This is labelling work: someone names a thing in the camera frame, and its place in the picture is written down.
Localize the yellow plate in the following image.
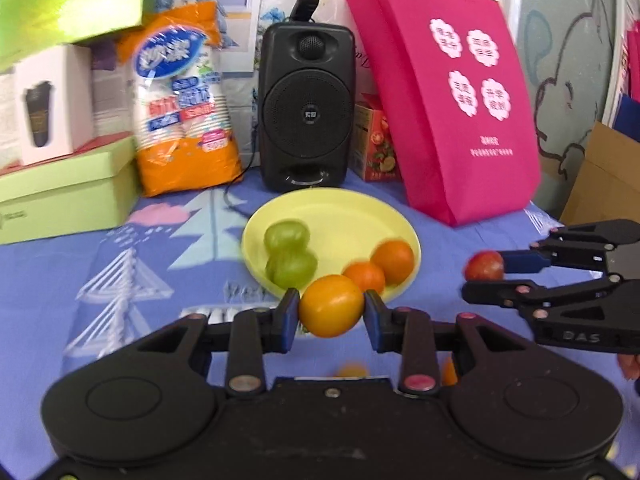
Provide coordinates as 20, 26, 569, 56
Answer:
241, 188, 422, 301

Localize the black speaker cable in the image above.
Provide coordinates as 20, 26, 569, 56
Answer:
222, 127, 261, 220

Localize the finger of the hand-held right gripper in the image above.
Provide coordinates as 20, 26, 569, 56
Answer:
462, 273, 624, 319
503, 218, 640, 274

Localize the white round frame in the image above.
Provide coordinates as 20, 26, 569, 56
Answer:
602, 0, 640, 127

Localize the green round fruit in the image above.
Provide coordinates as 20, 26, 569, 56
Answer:
264, 220, 310, 256
265, 248, 319, 291

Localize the pink tote bag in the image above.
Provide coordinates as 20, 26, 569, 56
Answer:
344, 0, 544, 227

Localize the blue printed tablecloth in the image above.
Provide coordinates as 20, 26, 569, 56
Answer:
0, 172, 640, 466

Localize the small red round fruit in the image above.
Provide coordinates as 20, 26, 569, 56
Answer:
464, 250, 506, 282

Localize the orange paper cup pack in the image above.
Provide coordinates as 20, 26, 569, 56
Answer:
117, 0, 245, 199

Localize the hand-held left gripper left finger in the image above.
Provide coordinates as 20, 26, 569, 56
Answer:
99, 289, 301, 401

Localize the orange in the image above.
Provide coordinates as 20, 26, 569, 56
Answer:
370, 240, 416, 286
342, 261, 387, 296

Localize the white printed box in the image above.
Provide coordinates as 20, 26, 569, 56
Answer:
92, 64, 137, 137

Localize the white box with cup picture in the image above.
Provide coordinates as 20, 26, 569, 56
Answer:
12, 43, 96, 167

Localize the red fruit-printed carton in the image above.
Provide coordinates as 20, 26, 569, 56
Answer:
348, 92, 404, 184

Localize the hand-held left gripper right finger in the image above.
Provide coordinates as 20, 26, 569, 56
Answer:
364, 290, 566, 397

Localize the person's right hand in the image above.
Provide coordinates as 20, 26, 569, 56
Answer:
617, 354, 640, 382

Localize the light green box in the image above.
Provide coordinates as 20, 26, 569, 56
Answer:
0, 136, 141, 246

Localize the blue folder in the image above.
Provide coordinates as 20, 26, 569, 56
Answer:
612, 92, 640, 134

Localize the red flat box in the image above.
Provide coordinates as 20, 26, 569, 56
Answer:
0, 132, 134, 177

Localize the black speaker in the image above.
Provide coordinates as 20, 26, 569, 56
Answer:
257, 0, 357, 194

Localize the yellow-orange round fruit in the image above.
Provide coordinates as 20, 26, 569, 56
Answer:
298, 275, 366, 339

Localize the brown cardboard box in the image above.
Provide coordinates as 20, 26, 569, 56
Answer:
558, 120, 640, 229

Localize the purple box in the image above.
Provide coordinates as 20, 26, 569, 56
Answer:
89, 39, 132, 72

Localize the shiny green bag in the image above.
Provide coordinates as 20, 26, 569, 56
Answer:
0, 0, 164, 72

